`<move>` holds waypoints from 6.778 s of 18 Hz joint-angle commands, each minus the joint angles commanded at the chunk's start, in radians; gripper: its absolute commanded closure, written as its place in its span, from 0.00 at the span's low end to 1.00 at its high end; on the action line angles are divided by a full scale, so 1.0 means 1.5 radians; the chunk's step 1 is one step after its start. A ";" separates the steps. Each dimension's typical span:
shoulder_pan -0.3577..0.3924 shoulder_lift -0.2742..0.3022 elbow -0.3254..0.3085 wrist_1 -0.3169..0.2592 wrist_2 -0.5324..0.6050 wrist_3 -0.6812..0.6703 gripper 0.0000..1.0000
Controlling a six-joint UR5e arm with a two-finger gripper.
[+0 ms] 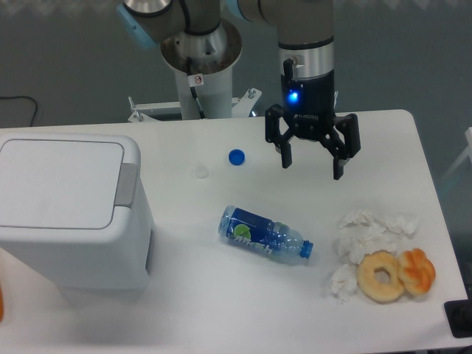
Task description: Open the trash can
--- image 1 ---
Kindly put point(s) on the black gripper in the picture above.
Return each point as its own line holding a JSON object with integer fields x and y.
{"x": 307, "y": 109}

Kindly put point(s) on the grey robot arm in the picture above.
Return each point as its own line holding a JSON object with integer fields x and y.
{"x": 304, "y": 28}

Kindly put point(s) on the white trash can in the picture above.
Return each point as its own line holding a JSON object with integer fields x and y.
{"x": 74, "y": 209}

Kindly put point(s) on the blue bottle cap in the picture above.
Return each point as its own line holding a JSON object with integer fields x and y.
{"x": 236, "y": 157}

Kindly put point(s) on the clear blue-label plastic bottle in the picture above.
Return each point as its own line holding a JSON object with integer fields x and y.
{"x": 263, "y": 236}

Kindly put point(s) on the white bottle cap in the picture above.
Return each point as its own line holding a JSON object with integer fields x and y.
{"x": 201, "y": 172}

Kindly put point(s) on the small crumpled white tissue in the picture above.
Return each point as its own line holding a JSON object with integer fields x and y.
{"x": 343, "y": 283}

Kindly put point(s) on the orange glazed bread roll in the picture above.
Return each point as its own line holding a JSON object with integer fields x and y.
{"x": 416, "y": 271}

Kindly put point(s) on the black device at edge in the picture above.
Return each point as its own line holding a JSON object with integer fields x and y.
{"x": 458, "y": 313}

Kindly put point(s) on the orange object at edge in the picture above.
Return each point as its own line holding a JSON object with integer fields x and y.
{"x": 1, "y": 305}

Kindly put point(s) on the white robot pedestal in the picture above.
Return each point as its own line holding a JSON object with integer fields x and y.
{"x": 203, "y": 70}

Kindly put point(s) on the plain ring donut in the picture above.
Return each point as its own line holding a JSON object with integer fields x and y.
{"x": 377, "y": 277}

